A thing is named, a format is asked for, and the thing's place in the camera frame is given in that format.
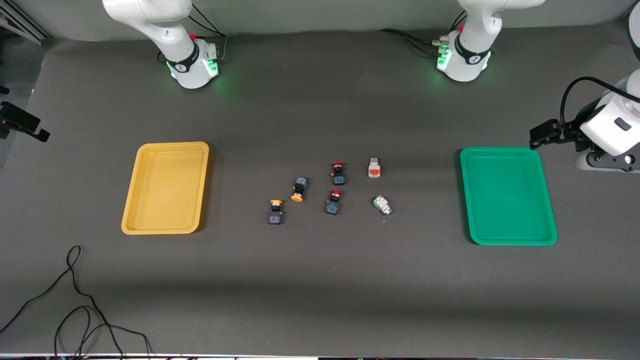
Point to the white push button orange block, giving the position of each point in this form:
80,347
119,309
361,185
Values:
374,169

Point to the white push button green cap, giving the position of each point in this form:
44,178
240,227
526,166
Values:
382,204

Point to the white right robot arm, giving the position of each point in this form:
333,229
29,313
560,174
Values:
192,65

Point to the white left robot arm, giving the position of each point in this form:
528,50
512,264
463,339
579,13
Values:
465,62

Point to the green plastic tray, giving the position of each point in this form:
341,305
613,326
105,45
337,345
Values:
507,197

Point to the yellow plastic tray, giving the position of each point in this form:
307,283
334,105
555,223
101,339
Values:
167,190

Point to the red mushroom push button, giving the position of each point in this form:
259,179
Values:
338,175
333,205

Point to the yellow mushroom push button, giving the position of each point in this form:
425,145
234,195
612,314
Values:
275,215
300,186

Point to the aluminium frame rail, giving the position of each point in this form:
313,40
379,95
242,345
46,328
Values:
17,17

